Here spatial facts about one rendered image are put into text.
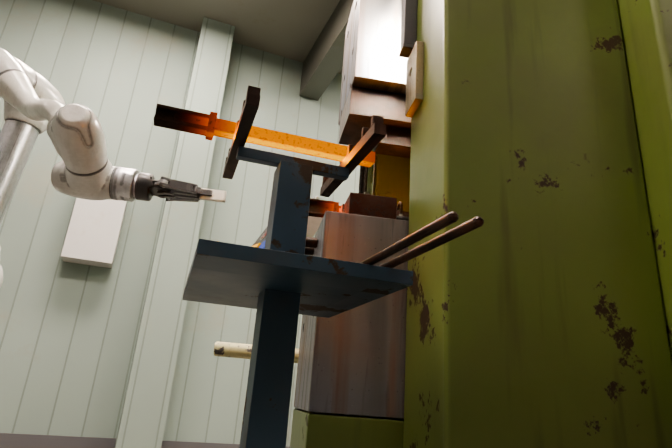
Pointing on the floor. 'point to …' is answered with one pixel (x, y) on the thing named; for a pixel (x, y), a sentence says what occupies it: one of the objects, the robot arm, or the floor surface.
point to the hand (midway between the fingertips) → (213, 195)
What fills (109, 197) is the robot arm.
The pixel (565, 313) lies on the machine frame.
